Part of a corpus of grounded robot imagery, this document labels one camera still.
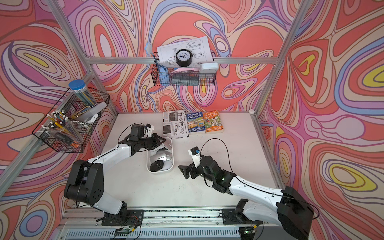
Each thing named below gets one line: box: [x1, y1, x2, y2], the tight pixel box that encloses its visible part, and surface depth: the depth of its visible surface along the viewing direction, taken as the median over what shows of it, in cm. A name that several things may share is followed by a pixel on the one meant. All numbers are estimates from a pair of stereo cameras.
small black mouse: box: [150, 160, 164, 172], surface depth 88 cm
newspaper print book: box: [163, 110, 189, 139], surface depth 110 cm
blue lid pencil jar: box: [68, 79, 97, 107], surface depth 74 cm
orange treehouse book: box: [203, 110, 224, 134], surface depth 113 cm
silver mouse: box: [154, 150, 173, 162], surface depth 95 cm
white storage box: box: [146, 137, 175, 174], surface depth 92 cm
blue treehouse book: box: [186, 111, 206, 133], surface depth 113 cm
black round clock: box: [176, 49, 193, 68], surface depth 80 cm
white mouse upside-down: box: [162, 137, 173, 151], surface depth 92 cm
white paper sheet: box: [156, 36, 214, 67], surface depth 84 cm
